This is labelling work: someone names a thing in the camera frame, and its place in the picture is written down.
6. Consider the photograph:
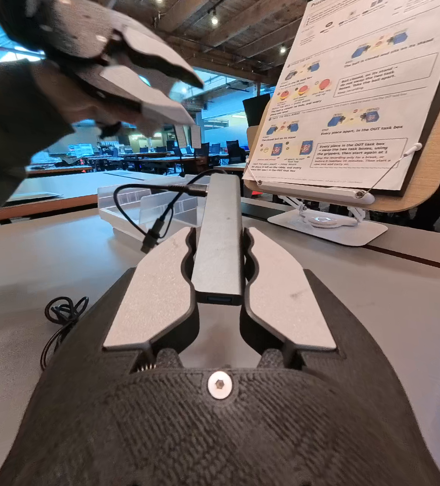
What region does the black USB-C cable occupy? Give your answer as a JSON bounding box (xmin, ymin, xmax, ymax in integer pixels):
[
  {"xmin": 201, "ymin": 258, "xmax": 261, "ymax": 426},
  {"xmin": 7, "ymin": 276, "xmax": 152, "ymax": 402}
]
[{"xmin": 113, "ymin": 183, "xmax": 208, "ymax": 236}]

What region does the person's left hand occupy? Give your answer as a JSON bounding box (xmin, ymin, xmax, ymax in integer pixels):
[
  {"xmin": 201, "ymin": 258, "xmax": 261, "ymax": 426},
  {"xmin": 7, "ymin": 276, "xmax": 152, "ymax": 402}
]
[{"xmin": 30, "ymin": 63, "xmax": 145, "ymax": 126}]

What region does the grey USB hub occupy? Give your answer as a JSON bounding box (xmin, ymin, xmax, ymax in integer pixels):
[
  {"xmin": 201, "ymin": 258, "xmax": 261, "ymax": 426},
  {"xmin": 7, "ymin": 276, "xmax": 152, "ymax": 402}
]
[{"xmin": 191, "ymin": 173, "xmax": 245, "ymax": 307}]

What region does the black USB-A cable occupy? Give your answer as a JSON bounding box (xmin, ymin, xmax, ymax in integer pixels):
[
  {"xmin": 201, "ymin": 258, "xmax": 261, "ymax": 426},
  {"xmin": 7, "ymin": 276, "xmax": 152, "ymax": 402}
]
[{"xmin": 39, "ymin": 295, "xmax": 90, "ymax": 371}]

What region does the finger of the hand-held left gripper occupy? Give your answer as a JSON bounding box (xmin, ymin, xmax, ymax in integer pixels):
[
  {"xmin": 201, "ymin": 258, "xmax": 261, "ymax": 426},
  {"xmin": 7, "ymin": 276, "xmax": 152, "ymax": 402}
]
[
  {"xmin": 99, "ymin": 65, "xmax": 198, "ymax": 131},
  {"xmin": 106, "ymin": 26, "xmax": 205, "ymax": 91}
]

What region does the printed instruction sheet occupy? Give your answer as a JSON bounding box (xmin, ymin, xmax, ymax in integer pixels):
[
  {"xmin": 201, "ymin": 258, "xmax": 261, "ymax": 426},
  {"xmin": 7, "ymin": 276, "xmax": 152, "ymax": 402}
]
[{"xmin": 243, "ymin": 0, "xmax": 440, "ymax": 191}]

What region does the row of work tables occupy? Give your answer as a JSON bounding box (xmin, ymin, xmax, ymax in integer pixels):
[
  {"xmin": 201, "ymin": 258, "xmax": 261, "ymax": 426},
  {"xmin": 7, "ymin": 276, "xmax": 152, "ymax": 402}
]
[{"xmin": 30, "ymin": 140, "xmax": 251, "ymax": 176}]

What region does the short black hub cable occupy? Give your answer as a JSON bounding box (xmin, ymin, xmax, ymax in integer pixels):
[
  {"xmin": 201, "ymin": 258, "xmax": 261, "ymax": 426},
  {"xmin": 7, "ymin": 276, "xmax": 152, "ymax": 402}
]
[{"xmin": 141, "ymin": 169, "xmax": 215, "ymax": 254}]

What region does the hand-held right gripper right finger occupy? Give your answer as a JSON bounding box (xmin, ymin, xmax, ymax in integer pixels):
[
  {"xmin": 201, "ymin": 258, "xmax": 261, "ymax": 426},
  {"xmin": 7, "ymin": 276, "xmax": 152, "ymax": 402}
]
[{"xmin": 240, "ymin": 227, "xmax": 337, "ymax": 355}]

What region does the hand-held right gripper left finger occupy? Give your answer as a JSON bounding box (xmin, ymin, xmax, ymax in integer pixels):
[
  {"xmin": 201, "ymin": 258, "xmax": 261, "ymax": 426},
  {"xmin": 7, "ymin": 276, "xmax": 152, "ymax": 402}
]
[{"xmin": 102, "ymin": 226, "xmax": 199, "ymax": 357}]

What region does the black monitor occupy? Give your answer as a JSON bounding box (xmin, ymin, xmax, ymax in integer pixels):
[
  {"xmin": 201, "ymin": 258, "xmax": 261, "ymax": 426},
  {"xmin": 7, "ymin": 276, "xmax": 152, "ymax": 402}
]
[{"xmin": 243, "ymin": 93, "xmax": 271, "ymax": 128}]

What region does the white table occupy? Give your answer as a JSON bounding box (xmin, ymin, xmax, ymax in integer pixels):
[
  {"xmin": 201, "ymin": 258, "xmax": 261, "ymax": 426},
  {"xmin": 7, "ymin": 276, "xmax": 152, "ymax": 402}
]
[{"xmin": 0, "ymin": 170, "xmax": 184, "ymax": 222}]

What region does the grey desk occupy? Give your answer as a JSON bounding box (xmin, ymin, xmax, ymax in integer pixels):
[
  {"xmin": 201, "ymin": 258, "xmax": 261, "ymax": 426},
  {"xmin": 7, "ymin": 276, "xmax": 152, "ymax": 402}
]
[{"xmin": 0, "ymin": 195, "xmax": 440, "ymax": 486}]

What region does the instruction sheet on wooden stand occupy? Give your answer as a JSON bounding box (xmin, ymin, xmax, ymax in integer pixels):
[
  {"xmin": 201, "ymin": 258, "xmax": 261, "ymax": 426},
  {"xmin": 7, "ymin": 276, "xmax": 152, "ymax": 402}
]
[{"xmin": 242, "ymin": 0, "xmax": 440, "ymax": 247}]

